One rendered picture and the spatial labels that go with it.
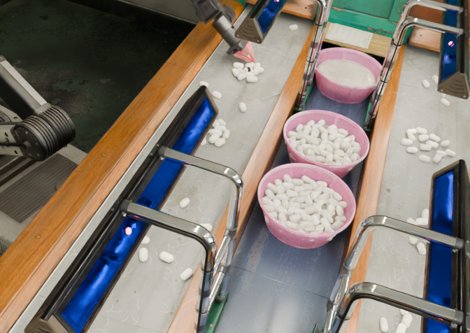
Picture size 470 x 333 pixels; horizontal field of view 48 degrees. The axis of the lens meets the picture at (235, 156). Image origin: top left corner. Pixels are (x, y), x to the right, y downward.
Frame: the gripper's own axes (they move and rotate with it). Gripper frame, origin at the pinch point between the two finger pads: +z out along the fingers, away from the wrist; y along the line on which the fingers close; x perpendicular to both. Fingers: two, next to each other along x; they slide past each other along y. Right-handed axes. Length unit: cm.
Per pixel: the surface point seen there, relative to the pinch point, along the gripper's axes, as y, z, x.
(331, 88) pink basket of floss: 0.6, 24.5, -17.1
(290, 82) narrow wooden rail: -8.1, 11.8, -10.9
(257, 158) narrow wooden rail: -51, 12, -11
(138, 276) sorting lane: -98, 2, 0
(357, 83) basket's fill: 8.7, 31.1, -22.6
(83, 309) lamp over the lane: -127, -15, -29
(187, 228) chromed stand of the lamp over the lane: -111, -11, -38
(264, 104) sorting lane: -21.1, 9.1, -5.3
